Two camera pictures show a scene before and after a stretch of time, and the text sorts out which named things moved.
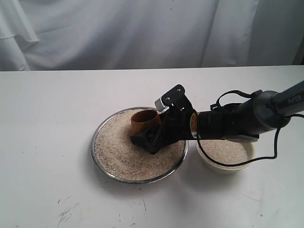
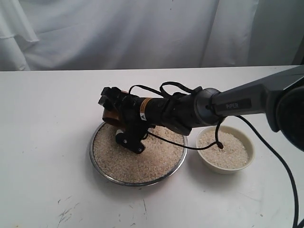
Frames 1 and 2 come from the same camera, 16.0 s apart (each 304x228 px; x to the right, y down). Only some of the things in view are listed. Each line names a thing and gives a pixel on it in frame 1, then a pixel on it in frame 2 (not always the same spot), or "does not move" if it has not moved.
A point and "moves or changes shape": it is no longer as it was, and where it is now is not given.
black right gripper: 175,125 to 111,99
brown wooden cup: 144,121 moves or changes shape
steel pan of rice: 118,157 does not move
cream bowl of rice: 225,152 does not move
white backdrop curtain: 40,35 does not move
